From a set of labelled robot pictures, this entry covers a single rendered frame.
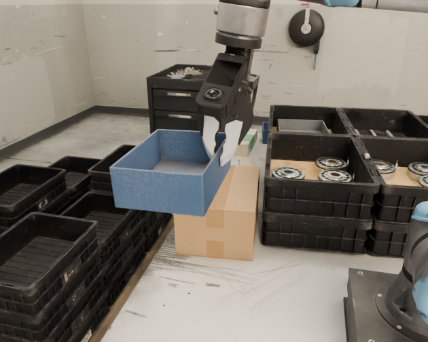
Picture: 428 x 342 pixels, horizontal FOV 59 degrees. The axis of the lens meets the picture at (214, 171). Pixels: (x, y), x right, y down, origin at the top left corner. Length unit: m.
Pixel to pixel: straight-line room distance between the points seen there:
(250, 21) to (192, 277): 0.68
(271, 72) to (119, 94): 1.95
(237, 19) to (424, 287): 0.46
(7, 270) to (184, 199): 1.08
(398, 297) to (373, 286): 0.10
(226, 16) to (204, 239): 0.66
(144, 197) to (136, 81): 4.40
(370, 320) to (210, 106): 0.53
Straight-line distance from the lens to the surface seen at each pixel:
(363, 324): 0.83
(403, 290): 0.84
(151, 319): 0.95
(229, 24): 0.58
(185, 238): 1.08
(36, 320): 1.36
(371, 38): 4.46
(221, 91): 0.53
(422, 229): 0.76
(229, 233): 1.05
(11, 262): 1.61
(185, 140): 0.76
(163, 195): 0.59
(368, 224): 1.12
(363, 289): 0.91
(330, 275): 1.09
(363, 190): 1.06
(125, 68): 5.01
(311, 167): 1.37
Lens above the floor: 1.37
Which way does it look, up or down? 24 degrees down
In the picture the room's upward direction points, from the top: straight up
